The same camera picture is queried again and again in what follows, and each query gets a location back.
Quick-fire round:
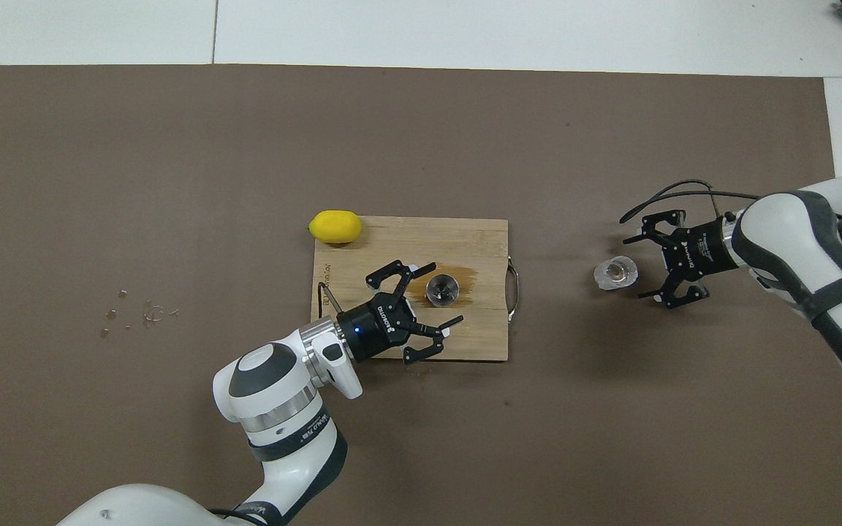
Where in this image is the yellow lemon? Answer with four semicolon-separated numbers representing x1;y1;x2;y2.
308;210;363;245

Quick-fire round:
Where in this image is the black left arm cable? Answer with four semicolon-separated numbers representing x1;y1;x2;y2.
316;281;341;320

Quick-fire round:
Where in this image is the clear glass cup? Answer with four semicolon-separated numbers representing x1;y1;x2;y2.
593;256;640;291

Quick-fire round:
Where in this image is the brown table mat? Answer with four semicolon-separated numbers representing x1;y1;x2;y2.
0;64;842;526

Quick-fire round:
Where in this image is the bamboo cutting board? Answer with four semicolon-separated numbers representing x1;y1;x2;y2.
308;216;520;362

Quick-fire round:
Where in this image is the metal jigger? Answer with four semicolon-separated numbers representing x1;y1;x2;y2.
425;272;460;306

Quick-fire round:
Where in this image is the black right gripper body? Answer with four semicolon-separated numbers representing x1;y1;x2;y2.
661;221;735;280

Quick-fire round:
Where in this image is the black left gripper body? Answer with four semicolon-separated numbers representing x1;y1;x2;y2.
337;292;414;362

